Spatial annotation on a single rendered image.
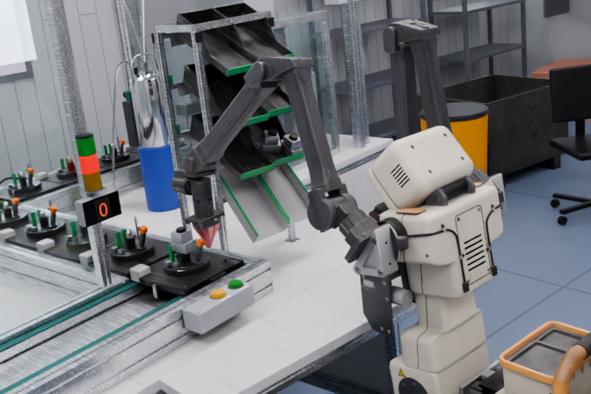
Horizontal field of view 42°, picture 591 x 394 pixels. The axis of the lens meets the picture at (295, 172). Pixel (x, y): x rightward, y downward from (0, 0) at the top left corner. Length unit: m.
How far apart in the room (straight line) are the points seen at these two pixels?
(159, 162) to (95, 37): 2.81
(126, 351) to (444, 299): 0.80
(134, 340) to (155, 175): 1.29
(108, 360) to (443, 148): 0.96
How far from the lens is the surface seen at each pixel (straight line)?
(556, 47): 9.28
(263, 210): 2.49
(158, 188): 3.23
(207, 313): 2.09
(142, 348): 2.06
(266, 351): 2.05
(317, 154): 1.83
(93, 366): 1.99
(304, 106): 1.85
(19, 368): 2.11
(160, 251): 2.51
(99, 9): 5.93
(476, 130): 5.12
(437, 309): 1.95
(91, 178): 2.21
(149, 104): 3.16
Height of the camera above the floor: 1.84
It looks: 16 degrees down
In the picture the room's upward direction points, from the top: 6 degrees counter-clockwise
